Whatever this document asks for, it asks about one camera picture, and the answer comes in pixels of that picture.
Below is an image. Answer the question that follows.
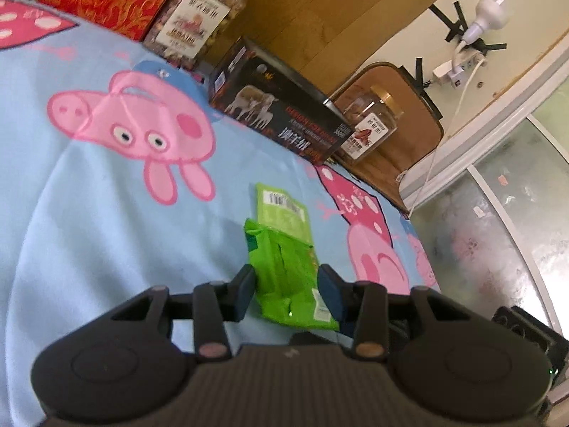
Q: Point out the white charging cable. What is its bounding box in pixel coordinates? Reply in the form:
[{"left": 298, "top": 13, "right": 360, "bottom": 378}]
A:
[{"left": 407, "top": 55, "right": 488, "bottom": 219}]

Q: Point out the white power strip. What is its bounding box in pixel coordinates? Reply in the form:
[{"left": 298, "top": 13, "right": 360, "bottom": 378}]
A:
[{"left": 432, "top": 48, "right": 486, "bottom": 89}]

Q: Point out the nut jar gold lid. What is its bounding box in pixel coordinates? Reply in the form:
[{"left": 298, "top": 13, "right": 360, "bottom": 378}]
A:
[{"left": 143, "top": 0, "right": 247, "bottom": 70}]

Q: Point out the black open tin box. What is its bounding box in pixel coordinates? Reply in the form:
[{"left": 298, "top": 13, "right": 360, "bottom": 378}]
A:
[{"left": 208, "top": 37, "right": 354, "bottom": 165}]

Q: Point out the green snack packet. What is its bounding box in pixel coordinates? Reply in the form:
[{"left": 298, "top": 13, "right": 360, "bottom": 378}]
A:
[{"left": 244, "top": 183, "right": 339, "bottom": 331}]

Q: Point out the pecan jar gold lid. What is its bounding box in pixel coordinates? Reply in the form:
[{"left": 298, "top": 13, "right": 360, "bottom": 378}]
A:
[{"left": 339, "top": 84, "right": 404, "bottom": 162}]

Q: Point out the Peppa Pig blue tablecloth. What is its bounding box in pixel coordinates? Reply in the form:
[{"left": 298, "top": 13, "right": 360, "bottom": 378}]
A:
[{"left": 1, "top": 0, "right": 436, "bottom": 426}]

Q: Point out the white light bulb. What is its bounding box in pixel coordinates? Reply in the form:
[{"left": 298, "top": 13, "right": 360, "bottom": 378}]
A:
[{"left": 461, "top": 0, "right": 510, "bottom": 45}]

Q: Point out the wooden board panel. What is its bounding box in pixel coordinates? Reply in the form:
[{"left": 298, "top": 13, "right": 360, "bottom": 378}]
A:
[{"left": 206, "top": 0, "right": 437, "bottom": 95}]

